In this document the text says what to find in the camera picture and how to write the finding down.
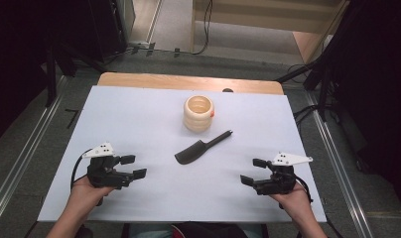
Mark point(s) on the metal floor rail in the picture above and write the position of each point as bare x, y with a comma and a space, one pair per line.
340, 165
26, 148

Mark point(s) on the black comb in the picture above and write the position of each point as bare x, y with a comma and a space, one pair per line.
195, 152

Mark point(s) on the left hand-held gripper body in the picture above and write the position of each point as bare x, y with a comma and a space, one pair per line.
102, 173

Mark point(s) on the white table mat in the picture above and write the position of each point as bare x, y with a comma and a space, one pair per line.
175, 191

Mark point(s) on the black metal stand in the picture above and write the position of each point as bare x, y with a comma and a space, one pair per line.
51, 76
324, 86

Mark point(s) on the cream ribbed cup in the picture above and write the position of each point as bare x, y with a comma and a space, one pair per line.
198, 115

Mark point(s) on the person's dark clothing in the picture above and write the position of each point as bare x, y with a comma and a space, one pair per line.
201, 231

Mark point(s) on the black cabinet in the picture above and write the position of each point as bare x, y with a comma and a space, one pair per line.
106, 29

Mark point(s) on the dark curtain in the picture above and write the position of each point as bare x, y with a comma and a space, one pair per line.
380, 99
16, 66

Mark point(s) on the person's left hand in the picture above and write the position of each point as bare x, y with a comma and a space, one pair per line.
86, 195

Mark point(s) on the person's right hand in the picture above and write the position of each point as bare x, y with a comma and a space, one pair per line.
296, 201

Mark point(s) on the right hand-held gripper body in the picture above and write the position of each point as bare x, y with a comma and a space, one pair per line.
281, 181

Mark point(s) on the wooden shelf unit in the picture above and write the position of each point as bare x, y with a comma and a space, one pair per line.
264, 20

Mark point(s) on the wooden table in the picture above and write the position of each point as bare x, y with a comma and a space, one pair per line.
175, 82

